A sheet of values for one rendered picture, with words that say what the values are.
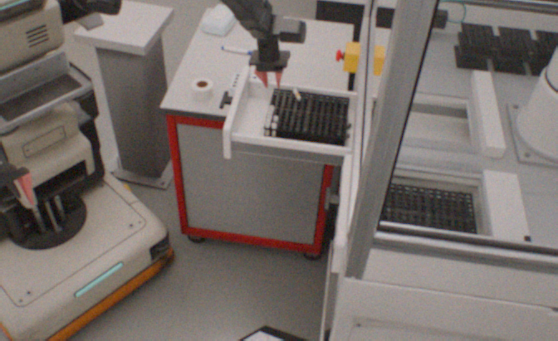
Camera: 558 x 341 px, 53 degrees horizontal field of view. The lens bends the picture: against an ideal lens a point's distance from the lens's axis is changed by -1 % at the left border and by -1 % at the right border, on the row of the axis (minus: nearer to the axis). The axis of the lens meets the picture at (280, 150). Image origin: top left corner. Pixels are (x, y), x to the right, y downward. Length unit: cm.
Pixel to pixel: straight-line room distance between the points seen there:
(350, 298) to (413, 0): 70
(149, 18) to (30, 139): 83
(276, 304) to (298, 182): 52
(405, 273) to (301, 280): 117
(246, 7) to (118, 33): 97
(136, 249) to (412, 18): 152
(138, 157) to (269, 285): 83
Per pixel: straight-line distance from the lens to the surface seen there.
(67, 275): 204
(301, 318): 220
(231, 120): 149
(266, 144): 150
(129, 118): 242
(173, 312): 222
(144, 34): 216
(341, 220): 128
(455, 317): 128
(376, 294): 121
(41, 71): 150
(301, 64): 199
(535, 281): 119
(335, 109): 159
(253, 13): 130
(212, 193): 207
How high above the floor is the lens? 191
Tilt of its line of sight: 44 degrees down
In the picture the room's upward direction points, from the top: 4 degrees clockwise
